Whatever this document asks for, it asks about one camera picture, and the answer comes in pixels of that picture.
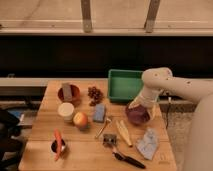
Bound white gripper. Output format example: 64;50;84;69
128;86;162;120

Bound bunch of dark grapes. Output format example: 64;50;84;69
88;86;103;106

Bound metal spoon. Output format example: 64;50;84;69
95;117;112;139

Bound black handled brush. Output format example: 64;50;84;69
103;134;146;169

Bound corn cob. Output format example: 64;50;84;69
116;120;133;147

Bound black chair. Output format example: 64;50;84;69
0;108;23;171

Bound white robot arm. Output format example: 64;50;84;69
129;67;213;171

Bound blue sponge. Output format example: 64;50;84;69
93;104;105;123

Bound grey block in bowl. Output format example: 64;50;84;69
62;83;72;102

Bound white cylindrical cup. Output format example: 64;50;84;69
58;103;74;122

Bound red-brown bowl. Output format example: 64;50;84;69
58;83;80;103

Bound black cable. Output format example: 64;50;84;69
159;89;172;130

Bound red yellow apple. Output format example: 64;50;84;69
73;112;88;129

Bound purple bowl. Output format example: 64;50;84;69
125;105;153;125

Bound green plastic bin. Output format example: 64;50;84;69
108;69;143;103

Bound blue white crumpled cloth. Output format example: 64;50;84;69
136;128;158;160

